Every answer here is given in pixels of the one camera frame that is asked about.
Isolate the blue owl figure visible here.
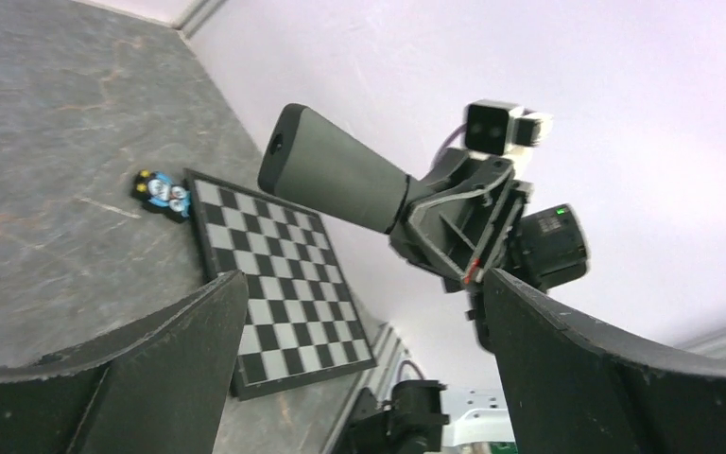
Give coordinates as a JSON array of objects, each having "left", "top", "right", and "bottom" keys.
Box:
[{"left": 130, "top": 169, "right": 192, "bottom": 223}]

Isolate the black white chessboard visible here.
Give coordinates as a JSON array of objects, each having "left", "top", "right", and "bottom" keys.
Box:
[{"left": 184, "top": 169, "right": 376, "bottom": 400}]

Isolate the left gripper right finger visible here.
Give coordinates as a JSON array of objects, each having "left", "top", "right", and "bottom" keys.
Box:
[{"left": 484, "top": 270, "right": 726, "bottom": 453}]

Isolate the black remote back up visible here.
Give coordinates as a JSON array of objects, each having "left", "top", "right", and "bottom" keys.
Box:
[{"left": 257, "top": 103, "right": 431, "bottom": 235}]

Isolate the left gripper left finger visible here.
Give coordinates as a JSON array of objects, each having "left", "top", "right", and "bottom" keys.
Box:
[{"left": 0, "top": 271, "right": 249, "bottom": 453}]

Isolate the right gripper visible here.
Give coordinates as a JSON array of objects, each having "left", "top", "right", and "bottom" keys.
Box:
[{"left": 391, "top": 148, "right": 589, "bottom": 333}]

